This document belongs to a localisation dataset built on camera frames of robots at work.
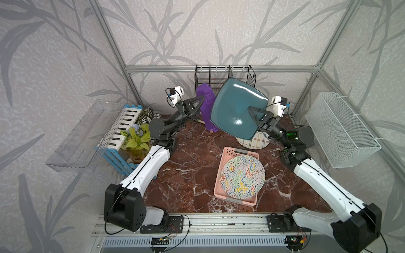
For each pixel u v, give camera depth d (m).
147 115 0.82
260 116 0.55
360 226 0.37
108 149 0.69
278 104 0.53
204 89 0.54
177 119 0.56
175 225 0.73
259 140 1.05
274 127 0.54
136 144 0.75
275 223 0.73
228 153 0.96
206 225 0.75
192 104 0.60
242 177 0.84
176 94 0.58
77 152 0.63
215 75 1.01
